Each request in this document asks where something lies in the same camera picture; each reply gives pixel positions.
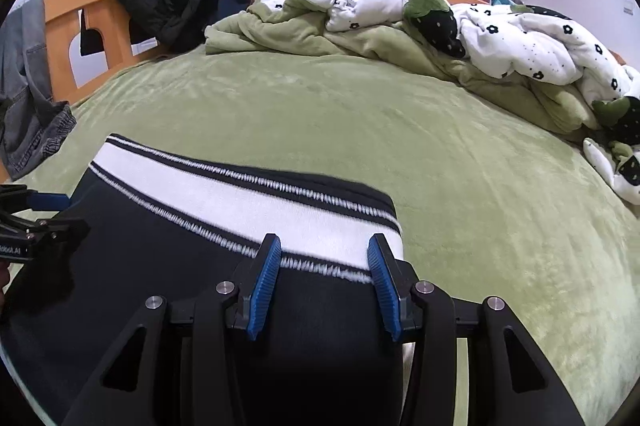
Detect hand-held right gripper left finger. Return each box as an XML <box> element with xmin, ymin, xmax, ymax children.
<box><xmin>60</xmin><ymin>233</ymin><xmax>283</xmax><ymax>426</ymax></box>

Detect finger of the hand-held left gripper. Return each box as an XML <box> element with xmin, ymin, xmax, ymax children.
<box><xmin>0</xmin><ymin>185</ymin><xmax>70</xmax><ymax>211</ymax></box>
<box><xmin>20</xmin><ymin>217</ymin><xmax>92</xmax><ymax>251</ymax></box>

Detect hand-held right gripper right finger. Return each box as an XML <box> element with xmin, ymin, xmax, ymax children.
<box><xmin>366</xmin><ymin>233</ymin><xmax>586</xmax><ymax>426</ymax></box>

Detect black pants with white stripe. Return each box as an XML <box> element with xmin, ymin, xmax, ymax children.
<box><xmin>0</xmin><ymin>133</ymin><xmax>406</xmax><ymax>426</ymax></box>

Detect grey jeans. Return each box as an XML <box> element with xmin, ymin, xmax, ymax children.
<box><xmin>0</xmin><ymin>0</ymin><xmax>78</xmax><ymax>181</ymax></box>

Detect green plush bed blanket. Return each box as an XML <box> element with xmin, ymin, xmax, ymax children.
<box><xmin>7</xmin><ymin>43</ymin><xmax>640</xmax><ymax>426</ymax></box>

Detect white and green floral quilt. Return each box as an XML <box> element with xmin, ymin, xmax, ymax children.
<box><xmin>204</xmin><ymin>0</ymin><xmax>640</xmax><ymax>205</ymax></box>

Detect wooden bed frame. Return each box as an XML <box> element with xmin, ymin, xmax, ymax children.
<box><xmin>0</xmin><ymin>0</ymin><xmax>628</xmax><ymax>185</ymax></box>

